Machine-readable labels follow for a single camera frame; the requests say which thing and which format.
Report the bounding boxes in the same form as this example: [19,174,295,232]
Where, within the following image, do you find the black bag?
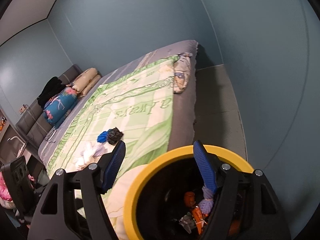
[106,127,124,145]

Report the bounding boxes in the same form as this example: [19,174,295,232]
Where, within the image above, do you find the yellow rimmed black trash bin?
[123,144,256,240]

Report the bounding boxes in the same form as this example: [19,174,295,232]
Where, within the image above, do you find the white shelf unit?
[0,111,25,166]

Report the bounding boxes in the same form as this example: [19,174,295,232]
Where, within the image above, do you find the pink slippers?
[1,173,36,210]

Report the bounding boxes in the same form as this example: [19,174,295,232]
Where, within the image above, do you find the green floral bed quilt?
[46,52,193,240]

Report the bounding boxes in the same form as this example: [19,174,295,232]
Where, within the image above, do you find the bed with grey headboard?
[15,39,200,240]

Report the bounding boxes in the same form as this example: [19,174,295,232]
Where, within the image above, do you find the blue floral folded quilt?
[43,87,78,129]

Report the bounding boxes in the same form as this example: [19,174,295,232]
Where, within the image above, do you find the beige folded quilt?
[71,68,101,97]

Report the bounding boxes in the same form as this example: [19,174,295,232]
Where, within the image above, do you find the black clothing pile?
[37,76,66,109]

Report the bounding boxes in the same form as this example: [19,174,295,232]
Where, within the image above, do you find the black charging cable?
[44,127,58,144]

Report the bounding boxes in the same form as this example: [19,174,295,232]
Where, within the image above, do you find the wall power socket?
[19,104,28,115]

